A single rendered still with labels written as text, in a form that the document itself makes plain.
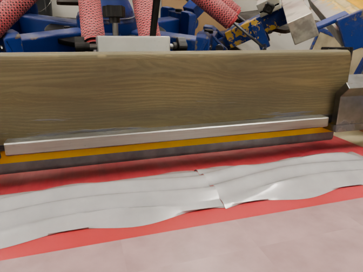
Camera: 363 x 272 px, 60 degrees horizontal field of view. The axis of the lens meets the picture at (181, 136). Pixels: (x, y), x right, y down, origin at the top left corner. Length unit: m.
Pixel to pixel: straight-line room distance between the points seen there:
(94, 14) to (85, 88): 0.49
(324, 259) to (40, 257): 0.15
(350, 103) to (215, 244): 0.23
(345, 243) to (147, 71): 0.19
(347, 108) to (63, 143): 0.28
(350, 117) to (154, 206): 0.24
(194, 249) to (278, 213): 0.07
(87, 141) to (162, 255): 0.12
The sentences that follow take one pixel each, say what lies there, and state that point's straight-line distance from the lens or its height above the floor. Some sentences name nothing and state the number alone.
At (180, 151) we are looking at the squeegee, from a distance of 0.31.
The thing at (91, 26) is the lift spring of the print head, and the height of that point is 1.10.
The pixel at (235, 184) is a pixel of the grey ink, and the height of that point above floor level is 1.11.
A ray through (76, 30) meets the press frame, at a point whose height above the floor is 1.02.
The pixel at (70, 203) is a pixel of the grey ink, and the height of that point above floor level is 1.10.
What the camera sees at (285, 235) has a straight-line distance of 0.21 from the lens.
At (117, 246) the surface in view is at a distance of 0.20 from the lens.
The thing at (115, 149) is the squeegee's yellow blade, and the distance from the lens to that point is 0.29.
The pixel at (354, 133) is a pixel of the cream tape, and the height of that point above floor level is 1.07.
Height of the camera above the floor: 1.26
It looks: 31 degrees down
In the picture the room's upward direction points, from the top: 5 degrees clockwise
